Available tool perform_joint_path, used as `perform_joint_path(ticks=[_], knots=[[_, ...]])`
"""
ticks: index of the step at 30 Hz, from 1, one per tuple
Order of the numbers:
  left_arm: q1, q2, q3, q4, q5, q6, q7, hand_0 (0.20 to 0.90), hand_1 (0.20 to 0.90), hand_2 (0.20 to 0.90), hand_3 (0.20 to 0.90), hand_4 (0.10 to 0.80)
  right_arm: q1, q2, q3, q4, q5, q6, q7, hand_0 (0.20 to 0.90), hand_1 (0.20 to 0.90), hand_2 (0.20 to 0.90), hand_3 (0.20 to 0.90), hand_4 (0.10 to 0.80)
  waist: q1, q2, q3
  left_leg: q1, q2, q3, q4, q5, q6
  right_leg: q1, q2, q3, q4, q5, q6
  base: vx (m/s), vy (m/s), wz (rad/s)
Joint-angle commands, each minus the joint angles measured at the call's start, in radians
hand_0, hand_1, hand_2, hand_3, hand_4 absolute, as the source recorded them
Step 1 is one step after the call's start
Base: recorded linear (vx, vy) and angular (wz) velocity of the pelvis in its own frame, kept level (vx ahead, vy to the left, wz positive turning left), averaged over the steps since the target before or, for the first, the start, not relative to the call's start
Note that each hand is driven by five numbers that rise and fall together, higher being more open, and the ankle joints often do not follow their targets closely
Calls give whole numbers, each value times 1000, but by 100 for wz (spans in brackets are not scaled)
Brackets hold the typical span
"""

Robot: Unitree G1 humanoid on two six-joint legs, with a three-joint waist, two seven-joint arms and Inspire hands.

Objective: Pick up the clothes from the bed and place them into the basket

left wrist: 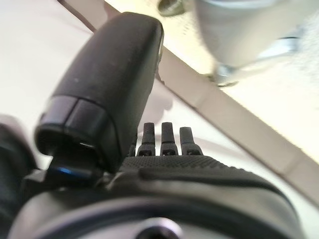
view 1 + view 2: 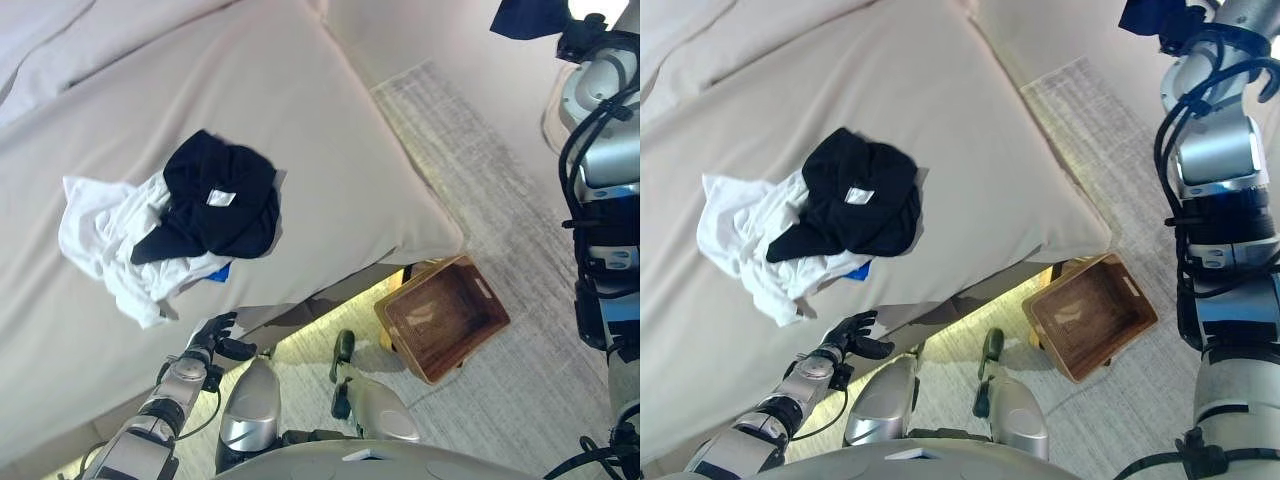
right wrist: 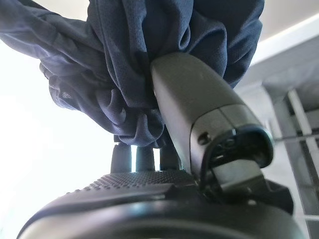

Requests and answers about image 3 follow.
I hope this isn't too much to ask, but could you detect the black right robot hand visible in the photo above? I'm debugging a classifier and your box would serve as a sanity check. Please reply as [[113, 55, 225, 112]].
[[17, 52, 306, 239]]

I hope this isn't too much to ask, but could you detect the navy blue garment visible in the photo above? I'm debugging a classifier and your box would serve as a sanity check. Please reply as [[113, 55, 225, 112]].
[[0, 0, 265, 149]]

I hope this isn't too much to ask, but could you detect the brown wooden laundry basket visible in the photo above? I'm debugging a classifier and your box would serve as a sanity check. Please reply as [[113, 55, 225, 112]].
[[260, 39, 319, 224]]

